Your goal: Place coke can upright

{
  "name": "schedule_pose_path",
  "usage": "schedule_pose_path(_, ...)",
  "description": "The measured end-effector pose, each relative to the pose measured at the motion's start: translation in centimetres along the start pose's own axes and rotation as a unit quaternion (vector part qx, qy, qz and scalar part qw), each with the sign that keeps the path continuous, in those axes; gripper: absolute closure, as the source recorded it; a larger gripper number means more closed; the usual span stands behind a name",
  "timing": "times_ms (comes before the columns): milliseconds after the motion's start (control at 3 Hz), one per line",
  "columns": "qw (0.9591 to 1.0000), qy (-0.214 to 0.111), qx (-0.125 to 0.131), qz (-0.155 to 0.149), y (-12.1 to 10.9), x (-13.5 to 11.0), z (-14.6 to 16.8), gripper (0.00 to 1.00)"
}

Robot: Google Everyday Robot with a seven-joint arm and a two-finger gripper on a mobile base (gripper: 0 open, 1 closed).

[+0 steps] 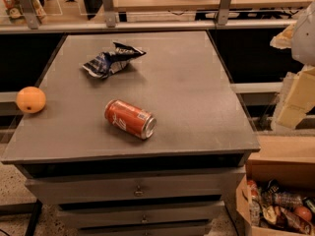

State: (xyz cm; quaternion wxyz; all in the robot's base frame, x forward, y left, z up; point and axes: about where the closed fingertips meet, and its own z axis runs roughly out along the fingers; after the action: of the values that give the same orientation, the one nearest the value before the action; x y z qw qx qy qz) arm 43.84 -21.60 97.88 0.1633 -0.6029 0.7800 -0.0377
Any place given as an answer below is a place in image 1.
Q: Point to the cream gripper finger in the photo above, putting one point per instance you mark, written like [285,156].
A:
[283,39]
[296,99]

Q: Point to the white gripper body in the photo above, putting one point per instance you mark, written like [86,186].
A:
[305,38]

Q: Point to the red coke can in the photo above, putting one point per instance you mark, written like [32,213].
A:
[129,118]

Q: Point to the cardboard box of snacks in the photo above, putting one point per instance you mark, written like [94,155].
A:
[277,198]

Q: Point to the grey drawer cabinet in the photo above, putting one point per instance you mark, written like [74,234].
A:
[107,182]

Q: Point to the metal railing with posts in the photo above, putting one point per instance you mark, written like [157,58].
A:
[141,15]

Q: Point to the crumpled blue chip bag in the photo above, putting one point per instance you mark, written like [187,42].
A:
[106,64]

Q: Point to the orange fruit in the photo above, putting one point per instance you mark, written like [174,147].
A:
[31,99]

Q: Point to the colourful snack box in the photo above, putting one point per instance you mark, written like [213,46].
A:
[11,11]

